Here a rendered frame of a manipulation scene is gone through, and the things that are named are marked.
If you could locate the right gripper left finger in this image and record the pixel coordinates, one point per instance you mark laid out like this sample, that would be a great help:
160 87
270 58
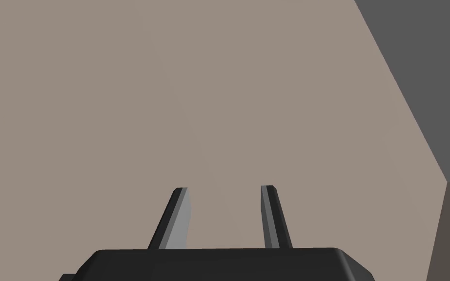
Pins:
175 222

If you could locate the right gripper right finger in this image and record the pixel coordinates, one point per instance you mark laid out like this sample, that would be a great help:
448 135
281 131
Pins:
274 222

